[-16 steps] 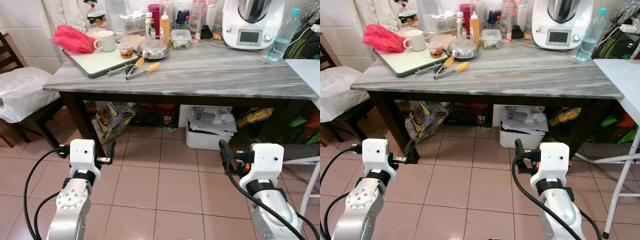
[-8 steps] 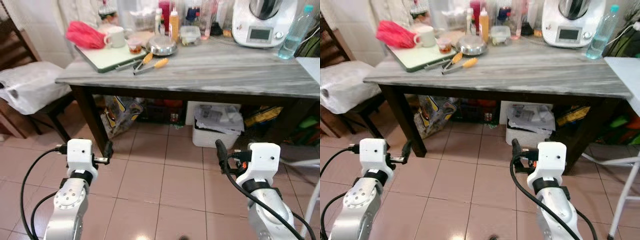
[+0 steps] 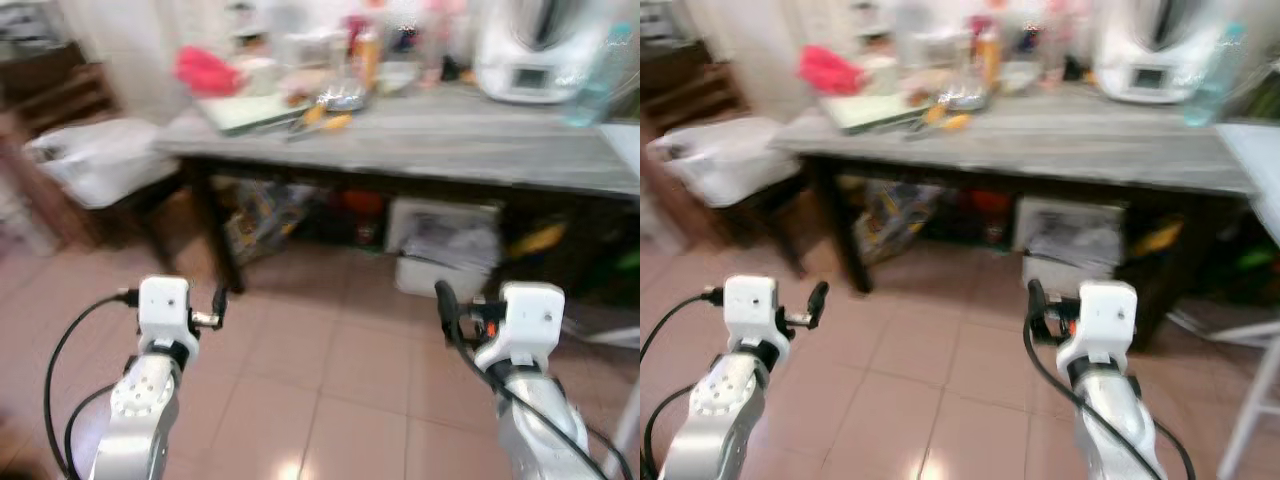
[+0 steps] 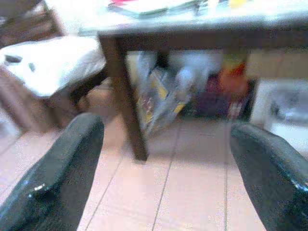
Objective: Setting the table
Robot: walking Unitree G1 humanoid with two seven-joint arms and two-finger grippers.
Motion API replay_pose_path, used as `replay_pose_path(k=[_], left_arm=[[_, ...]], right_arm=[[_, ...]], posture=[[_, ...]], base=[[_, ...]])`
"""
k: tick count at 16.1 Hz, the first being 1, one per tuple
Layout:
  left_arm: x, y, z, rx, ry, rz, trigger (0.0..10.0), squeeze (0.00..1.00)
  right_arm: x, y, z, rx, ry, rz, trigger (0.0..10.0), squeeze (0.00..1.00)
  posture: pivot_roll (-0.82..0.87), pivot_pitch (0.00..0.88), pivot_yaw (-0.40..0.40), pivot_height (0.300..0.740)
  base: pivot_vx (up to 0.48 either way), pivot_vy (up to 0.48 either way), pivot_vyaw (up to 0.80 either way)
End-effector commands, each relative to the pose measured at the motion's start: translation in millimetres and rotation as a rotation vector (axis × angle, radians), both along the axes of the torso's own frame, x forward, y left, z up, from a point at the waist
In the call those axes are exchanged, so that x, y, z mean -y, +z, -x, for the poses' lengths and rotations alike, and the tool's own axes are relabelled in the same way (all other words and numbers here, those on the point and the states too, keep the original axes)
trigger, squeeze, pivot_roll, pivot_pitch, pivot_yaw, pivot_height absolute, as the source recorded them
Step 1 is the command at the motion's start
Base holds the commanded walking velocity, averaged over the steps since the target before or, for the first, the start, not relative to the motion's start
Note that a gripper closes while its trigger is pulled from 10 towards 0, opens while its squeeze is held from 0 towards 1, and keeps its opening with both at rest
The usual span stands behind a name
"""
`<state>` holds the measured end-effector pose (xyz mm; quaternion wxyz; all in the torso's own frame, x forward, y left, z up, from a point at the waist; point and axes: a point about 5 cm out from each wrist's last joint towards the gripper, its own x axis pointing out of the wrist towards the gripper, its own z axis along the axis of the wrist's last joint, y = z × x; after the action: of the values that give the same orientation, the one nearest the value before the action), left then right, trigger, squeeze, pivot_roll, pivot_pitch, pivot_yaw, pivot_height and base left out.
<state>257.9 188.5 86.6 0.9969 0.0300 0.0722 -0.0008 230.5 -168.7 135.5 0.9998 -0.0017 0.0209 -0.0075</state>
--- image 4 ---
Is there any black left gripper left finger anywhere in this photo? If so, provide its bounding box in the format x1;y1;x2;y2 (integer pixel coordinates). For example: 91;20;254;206
0;113;105;231

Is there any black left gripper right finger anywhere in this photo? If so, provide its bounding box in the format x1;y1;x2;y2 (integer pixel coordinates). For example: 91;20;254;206
230;123;308;231

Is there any white storage box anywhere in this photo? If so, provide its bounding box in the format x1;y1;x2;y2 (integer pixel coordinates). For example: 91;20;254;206
250;78;308;154

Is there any red and orange package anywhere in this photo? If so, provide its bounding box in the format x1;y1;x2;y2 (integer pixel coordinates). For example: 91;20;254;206
204;54;251;118

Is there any white seat cushion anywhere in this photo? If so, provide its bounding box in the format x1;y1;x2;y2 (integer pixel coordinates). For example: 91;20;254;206
0;36;107;97

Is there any clear plastic bag with papers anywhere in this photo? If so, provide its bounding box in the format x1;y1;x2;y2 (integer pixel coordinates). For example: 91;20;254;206
137;51;212;137

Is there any dark wooden dining table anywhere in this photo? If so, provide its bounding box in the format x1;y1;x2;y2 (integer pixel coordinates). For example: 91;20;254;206
79;0;308;161

